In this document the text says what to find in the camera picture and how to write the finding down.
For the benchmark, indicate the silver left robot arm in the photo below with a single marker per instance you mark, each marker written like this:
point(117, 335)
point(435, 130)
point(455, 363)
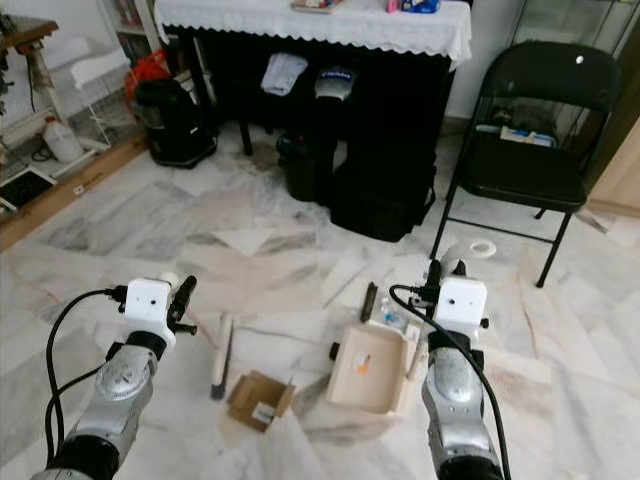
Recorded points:
point(110, 400)

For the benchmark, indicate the short black bar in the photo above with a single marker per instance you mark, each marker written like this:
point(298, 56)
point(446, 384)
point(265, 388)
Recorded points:
point(369, 302)

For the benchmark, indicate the large black bag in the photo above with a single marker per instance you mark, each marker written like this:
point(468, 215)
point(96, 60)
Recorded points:
point(380, 195)

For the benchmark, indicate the small brown cardboard box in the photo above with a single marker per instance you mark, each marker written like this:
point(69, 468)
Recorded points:
point(258, 398)

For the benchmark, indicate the black folding chair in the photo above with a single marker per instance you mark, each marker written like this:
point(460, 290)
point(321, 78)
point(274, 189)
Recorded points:
point(520, 170)

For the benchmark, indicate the black waste bin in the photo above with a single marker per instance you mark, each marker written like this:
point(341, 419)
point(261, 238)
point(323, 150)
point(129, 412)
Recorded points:
point(306, 170)

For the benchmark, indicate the black round appliance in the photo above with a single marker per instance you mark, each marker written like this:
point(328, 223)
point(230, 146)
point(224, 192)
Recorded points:
point(175, 125)

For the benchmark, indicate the white blue flat package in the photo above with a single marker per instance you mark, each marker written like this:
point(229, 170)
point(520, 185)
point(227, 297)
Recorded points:
point(525, 134)

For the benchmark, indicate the black table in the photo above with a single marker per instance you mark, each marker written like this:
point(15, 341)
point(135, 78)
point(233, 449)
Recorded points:
point(405, 95)

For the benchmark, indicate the black flat tray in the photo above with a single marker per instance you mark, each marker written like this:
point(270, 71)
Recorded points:
point(25, 188)

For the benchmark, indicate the white plastic jug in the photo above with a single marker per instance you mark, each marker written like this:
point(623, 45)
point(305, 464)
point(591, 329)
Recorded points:
point(62, 143)

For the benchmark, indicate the light wooden cabinet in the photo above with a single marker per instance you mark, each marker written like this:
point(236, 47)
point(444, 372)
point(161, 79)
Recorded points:
point(618, 165)

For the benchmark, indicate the white printed cloth bag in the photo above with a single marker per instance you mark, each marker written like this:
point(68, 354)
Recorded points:
point(335, 83)

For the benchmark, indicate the red plastic bag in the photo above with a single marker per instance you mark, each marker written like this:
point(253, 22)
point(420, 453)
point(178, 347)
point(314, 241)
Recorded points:
point(145, 70)

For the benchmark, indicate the grey folded cloth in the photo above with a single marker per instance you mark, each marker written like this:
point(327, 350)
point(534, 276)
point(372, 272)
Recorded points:
point(283, 74)

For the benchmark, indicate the pink and blue box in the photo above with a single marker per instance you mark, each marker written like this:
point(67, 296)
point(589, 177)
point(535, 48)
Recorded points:
point(413, 5)

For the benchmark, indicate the white bookshelf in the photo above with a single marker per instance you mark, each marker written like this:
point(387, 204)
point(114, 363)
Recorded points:
point(128, 20)

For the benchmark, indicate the white lace tablecloth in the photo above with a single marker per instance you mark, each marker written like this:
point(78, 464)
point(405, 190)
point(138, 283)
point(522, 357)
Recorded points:
point(310, 25)

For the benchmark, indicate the glass display cabinet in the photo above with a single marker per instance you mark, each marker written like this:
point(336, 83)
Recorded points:
point(575, 22)

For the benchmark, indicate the flat book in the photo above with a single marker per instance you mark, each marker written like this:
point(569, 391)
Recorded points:
point(320, 5)

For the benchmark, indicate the brown wooden workbench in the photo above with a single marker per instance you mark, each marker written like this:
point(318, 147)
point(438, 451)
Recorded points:
point(25, 32)

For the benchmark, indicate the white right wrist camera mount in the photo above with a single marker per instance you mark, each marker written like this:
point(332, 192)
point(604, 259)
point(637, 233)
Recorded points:
point(462, 305)

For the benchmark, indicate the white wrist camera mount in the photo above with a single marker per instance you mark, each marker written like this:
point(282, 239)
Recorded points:
point(462, 305)
point(148, 305)

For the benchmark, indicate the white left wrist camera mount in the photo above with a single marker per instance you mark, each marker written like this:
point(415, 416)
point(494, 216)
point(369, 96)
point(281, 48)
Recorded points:
point(148, 305)

